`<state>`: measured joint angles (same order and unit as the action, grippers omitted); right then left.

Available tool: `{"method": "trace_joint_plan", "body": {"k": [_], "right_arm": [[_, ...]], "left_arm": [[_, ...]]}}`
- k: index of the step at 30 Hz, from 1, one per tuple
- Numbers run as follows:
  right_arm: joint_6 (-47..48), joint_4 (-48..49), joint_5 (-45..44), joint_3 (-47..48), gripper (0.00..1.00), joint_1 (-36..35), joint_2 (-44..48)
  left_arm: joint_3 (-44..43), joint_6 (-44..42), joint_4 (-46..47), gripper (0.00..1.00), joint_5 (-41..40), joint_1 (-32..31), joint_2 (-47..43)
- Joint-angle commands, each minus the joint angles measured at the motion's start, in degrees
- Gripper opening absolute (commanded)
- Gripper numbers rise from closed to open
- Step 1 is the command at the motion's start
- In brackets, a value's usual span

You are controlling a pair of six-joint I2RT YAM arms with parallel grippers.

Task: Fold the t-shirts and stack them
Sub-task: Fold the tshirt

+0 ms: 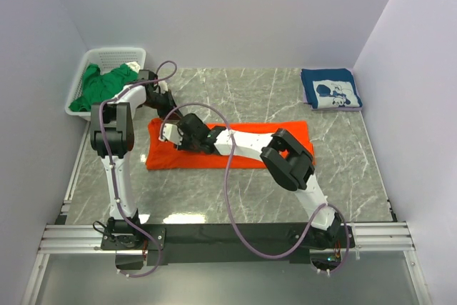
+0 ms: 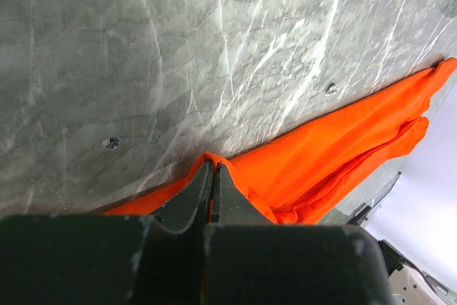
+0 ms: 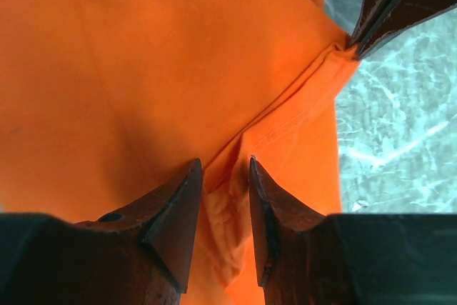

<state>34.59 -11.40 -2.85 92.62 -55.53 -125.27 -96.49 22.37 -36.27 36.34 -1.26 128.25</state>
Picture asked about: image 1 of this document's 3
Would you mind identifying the orange t shirt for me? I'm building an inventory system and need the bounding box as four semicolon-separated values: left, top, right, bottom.
145;118;315;171

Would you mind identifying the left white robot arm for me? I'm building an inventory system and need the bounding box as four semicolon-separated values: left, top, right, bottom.
90;69;176;249

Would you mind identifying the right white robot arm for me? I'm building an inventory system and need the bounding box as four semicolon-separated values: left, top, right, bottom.
161;114;342;249

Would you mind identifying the white garment in basket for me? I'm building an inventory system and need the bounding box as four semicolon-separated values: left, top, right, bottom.
126;61;141;73

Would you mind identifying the green t shirt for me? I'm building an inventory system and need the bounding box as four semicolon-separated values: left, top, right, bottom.
69;64;138;112

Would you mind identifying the white plastic laundry basket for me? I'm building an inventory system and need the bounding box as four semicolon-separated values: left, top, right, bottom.
65;47;146;121

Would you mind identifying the black base crossbeam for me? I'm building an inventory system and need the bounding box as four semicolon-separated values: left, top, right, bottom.
100;222;343;270

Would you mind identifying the folded blue printed t shirt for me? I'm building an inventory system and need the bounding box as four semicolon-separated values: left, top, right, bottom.
301;69;363;111

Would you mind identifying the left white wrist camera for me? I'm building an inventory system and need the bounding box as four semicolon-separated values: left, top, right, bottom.
157;81;169;94

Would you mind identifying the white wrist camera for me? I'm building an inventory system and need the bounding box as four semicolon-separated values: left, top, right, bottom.
159;123;183;146
157;81;169;94

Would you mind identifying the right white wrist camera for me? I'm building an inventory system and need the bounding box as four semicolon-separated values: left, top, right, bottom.
159;123;183;146

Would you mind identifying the aluminium frame rail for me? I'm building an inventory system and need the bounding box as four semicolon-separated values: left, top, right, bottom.
36;130;431;304

